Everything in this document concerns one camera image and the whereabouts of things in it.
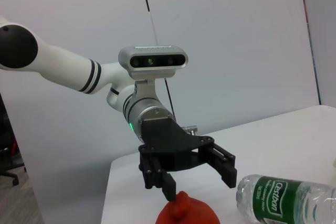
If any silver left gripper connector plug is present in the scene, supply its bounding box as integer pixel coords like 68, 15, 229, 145
182, 125, 198, 136

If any black office chair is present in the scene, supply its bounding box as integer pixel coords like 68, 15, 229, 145
0, 92, 26, 187

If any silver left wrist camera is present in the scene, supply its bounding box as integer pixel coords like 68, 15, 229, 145
118, 45, 189, 103

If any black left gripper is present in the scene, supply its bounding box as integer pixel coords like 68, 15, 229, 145
138, 117, 237, 201

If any red-orange toy orange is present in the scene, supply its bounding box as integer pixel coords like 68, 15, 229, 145
155, 191, 221, 224

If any clear green-label water bottle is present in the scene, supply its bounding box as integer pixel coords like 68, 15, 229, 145
235, 173, 336, 224

